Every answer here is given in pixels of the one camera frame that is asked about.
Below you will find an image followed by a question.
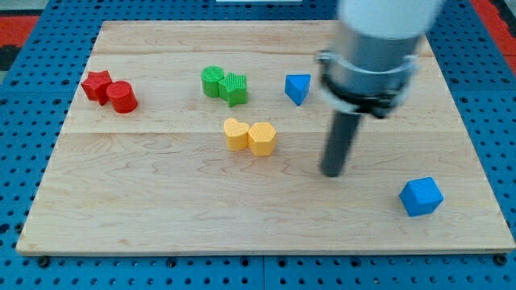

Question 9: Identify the blue cube block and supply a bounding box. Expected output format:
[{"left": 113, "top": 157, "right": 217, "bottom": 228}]
[{"left": 399, "top": 177, "right": 444, "bottom": 217}]

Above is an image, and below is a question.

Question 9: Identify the yellow heart block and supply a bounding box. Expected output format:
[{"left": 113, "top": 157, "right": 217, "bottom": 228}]
[{"left": 223, "top": 118, "right": 250, "bottom": 151}]

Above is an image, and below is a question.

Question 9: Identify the red star block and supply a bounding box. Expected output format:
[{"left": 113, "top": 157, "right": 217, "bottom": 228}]
[{"left": 81, "top": 70, "right": 113, "bottom": 106}]

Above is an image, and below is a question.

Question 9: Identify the red cylinder block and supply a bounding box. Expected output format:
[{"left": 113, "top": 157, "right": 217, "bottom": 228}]
[{"left": 106, "top": 81, "right": 138, "bottom": 114}]

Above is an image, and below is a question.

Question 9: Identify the light wooden board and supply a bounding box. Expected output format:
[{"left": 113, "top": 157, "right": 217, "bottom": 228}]
[{"left": 17, "top": 21, "right": 515, "bottom": 256}]

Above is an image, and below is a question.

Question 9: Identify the yellow hexagon block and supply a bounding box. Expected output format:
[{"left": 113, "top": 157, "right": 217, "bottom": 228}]
[{"left": 248, "top": 122, "right": 277, "bottom": 156}]

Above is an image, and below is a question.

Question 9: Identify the blue triangle block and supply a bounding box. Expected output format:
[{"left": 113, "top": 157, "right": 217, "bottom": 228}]
[{"left": 284, "top": 74, "right": 311, "bottom": 106}]

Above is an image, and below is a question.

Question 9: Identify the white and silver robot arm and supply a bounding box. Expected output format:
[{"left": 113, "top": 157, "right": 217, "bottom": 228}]
[{"left": 318, "top": 0, "right": 443, "bottom": 118}]

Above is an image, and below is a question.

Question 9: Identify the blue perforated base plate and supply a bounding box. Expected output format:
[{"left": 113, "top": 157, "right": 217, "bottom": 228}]
[{"left": 1, "top": 0, "right": 515, "bottom": 289}]

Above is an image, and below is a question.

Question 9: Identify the green cylinder block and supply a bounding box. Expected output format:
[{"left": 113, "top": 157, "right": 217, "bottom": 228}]
[{"left": 201, "top": 66, "right": 225, "bottom": 97}]

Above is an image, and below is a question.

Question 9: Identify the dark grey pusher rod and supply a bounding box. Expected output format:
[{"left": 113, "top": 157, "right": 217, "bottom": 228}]
[{"left": 321, "top": 111, "right": 361, "bottom": 177}]

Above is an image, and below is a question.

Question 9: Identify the green star block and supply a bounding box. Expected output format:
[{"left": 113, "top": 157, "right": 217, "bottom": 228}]
[{"left": 218, "top": 72, "right": 248, "bottom": 107}]

